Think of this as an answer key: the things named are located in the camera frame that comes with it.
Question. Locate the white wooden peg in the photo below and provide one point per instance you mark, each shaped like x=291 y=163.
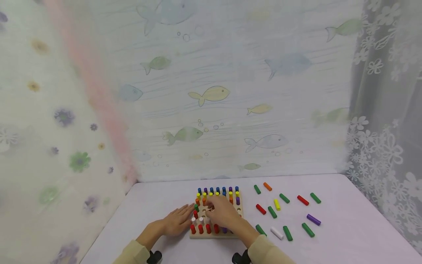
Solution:
x=277 y=233

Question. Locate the person's left fingers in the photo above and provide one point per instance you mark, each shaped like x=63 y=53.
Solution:
x=187 y=214

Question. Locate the person's right forearm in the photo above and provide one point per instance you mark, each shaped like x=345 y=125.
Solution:
x=260 y=245

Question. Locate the red wooden peg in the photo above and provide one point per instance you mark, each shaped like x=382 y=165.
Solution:
x=303 y=200
x=260 y=209

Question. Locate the set of upright coloured pegs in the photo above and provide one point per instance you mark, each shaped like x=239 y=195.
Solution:
x=208 y=228

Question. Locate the purple wooden peg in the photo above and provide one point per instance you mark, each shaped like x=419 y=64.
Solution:
x=313 y=219

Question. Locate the person's left forearm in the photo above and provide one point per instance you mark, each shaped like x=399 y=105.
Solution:
x=145 y=242

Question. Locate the person's right fingers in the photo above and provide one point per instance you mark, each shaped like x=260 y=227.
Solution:
x=211 y=209

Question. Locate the green wooden peg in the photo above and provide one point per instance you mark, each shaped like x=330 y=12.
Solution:
x=260 y=230
x=272 y=212
x=257 y=189
x=308 y=230
x=287 y=233
x=315 y=198
x=284 y=198

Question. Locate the person's right hand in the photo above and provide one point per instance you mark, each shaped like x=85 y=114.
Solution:
x=224 y=212

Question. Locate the person's left hand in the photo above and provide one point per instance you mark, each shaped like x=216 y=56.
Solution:
x=176 y=222

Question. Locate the yellow wooden peg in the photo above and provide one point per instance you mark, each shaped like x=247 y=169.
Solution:
x=277 y=204

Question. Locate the orange wooden peg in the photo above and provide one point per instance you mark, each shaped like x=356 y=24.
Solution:
x=267 y=186

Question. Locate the wooden peg board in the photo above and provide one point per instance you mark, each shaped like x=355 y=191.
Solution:
x=214 y=236

